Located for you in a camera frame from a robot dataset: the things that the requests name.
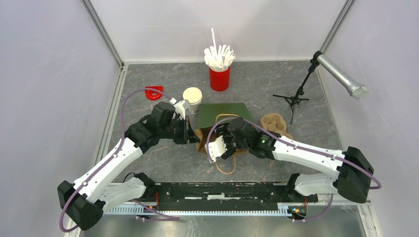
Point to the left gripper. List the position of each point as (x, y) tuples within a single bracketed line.
[(188, 136)]

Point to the green and brown paper bag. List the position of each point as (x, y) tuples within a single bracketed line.
[(211, 113)]

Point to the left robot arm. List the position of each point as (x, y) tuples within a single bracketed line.
[(87, 198)]

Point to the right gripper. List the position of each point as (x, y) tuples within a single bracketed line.
[(230, 150)]

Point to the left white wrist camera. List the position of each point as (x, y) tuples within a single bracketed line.
[(180, 107)]

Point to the bundle of white straws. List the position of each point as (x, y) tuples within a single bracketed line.
[(218, 57)]

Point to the brown pulp cup carrier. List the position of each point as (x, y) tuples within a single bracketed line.
[(275, 123)]

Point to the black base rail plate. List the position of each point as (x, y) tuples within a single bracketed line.
[(222, 196)]

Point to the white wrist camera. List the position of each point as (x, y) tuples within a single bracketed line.
[(180, 107), (216, 149)]

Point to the red straw holder cup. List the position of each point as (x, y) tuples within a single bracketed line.
[(219, 81)]

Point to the silver microphone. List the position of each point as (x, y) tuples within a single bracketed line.
[(355, 89)]

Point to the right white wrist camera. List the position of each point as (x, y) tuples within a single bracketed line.
[(216, 149)]

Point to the stack of paper cups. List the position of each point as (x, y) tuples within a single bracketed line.
[(194, 96)]

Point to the red plastic bracket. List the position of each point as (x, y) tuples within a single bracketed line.
[(152, 94)]

